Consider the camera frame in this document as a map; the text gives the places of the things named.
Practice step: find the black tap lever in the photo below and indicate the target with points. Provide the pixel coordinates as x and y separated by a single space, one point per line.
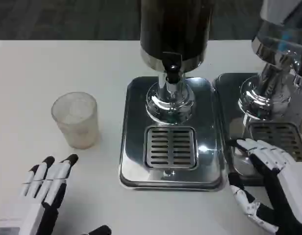
171 61

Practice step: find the clear ribbed glass cup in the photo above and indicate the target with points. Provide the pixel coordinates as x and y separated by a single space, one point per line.
76 122

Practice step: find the slotted steel drip grid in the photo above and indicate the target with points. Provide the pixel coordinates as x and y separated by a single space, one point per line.
276 133
170 149

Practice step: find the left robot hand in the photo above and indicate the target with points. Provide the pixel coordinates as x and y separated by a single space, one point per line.
31 215

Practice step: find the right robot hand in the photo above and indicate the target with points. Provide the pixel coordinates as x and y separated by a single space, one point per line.
292 181

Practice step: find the dark drink dispenser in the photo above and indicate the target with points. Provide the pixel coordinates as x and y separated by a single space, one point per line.
175 24

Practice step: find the clear drink dispenser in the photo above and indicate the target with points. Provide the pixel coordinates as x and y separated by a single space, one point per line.
273 61

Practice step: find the steel drip tray base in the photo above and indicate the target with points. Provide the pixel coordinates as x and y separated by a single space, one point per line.
229 98
207 147

